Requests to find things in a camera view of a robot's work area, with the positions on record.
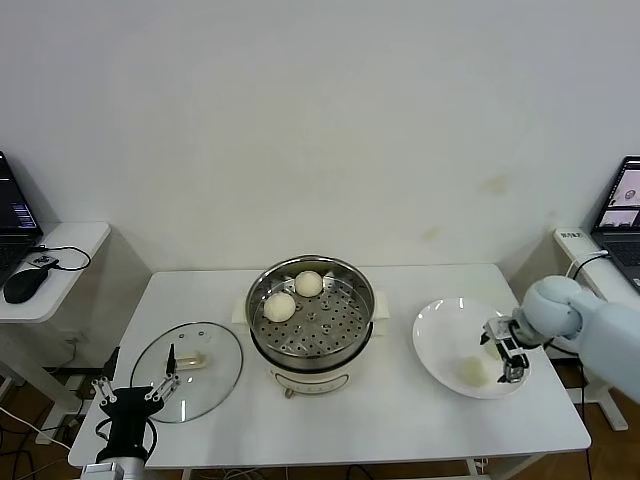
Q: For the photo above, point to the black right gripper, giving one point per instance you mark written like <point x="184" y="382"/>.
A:
<point x="515" y="350"/>

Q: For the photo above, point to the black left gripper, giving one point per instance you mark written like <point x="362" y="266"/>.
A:
<point x="129" y="405"/>

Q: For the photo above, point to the white steamed baozi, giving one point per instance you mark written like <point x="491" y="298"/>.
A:
<point x="492" y="352"/>
<point x="308" y="283"/>
<point x="279" y="306"/>
<point x="472" y="371"/>

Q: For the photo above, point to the glass pot lid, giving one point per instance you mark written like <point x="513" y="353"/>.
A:
<point x="210" y="360"/>

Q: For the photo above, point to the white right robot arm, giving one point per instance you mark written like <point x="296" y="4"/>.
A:
<point x="600" y="325"/>

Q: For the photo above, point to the steel steamer pot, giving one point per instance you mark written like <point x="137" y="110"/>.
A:
<point x="310" y="382"/>

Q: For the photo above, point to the perforated steel steamer basket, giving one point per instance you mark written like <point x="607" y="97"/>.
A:
<point x="325" y="325"/>

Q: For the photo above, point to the white round plate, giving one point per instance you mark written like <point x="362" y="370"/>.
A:
<point x="434" y="345"/>

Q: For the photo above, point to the white power strip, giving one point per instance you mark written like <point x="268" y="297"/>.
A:
<point x="52" y="436"/>

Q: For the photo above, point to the white side table with label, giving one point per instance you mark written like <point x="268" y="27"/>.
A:
<point x="570" y="250"/>

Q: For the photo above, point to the grey laptop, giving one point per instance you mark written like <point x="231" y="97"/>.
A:
<point x="620" y="250"/>

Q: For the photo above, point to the black computer mouse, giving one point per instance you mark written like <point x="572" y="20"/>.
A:
<point x="25" y="285"/>

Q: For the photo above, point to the white side table with mouse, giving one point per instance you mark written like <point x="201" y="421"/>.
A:
<point x="75" y="240"/>

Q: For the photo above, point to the black laptop beside mouse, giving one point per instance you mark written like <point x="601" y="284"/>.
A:
<point x="12" y="220"/>

